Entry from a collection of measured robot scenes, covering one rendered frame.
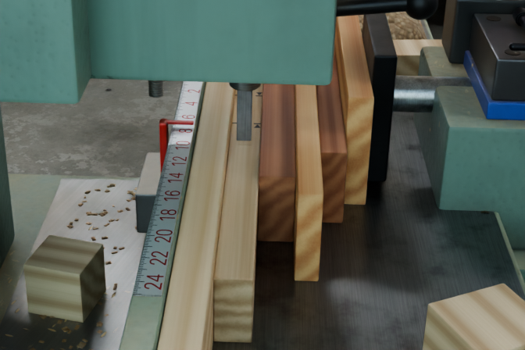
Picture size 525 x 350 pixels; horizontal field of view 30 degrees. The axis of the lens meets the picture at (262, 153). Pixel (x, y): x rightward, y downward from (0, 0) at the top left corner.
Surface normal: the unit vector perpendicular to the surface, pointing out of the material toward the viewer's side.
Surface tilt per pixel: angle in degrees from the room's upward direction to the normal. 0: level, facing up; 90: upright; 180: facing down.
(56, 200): 0
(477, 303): 0
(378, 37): 0
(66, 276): 90
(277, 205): 90
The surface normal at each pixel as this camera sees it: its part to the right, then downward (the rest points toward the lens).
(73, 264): 0.02, -0.89
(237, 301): -0.02, 0.46
